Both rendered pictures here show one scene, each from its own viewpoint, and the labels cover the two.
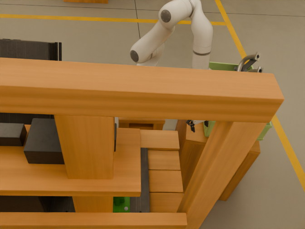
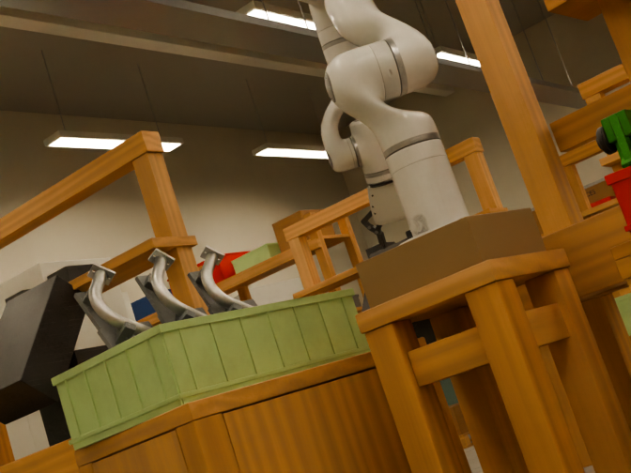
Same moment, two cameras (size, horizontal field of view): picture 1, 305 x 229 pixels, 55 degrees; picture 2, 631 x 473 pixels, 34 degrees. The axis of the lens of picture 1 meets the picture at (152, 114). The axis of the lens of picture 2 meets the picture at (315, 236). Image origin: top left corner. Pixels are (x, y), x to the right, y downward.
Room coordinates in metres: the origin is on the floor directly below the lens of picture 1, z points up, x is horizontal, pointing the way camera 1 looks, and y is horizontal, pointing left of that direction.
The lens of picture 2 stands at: (2.98, 1.42, 0.66)
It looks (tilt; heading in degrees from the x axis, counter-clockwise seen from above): 10 degrees up; 227
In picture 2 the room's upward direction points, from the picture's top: 19 degrees counter-clockwise
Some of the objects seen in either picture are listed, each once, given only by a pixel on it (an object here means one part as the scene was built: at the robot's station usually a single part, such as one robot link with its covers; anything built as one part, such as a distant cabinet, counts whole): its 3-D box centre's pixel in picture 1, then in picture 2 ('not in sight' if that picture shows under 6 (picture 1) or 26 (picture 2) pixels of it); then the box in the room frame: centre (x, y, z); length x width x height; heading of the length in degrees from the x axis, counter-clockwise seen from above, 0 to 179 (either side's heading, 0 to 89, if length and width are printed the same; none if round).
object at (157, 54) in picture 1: (150, 55); (378, 101); (1.46, 0.08, 1.25); 0.19 x 0.12 x 0.24; 143
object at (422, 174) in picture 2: not in sight; (428, 192); (1.43, 0.09, 1.04); 0.19 x 0.19 x 0.18
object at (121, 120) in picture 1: (141, 104); (464, 290); (1.42, 0.09, 0.83); 0.32 x 0.32 x 0.04; 11
